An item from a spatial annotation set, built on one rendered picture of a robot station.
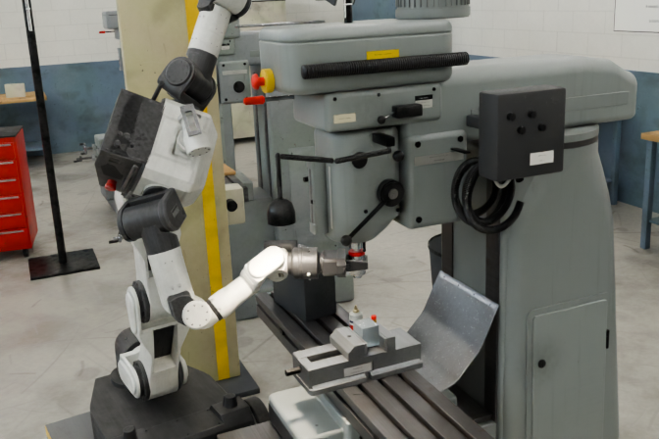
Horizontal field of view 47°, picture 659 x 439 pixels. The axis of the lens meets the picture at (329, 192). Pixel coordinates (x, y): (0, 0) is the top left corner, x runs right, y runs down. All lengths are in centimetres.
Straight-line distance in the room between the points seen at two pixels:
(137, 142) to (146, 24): 154
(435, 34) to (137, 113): 83
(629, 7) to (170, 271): 573
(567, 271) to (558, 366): 29
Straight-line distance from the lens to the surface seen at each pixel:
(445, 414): 201
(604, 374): 251
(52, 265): 625
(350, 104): 188
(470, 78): 206
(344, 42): 185
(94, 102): 1093
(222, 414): 267
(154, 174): 208
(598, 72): 232
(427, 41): 195
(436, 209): 205
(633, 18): 715
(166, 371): 272
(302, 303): 249
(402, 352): 217
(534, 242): 219
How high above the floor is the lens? 197
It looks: 15 degrees down
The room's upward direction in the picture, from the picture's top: 3 degrees counter-clockwise
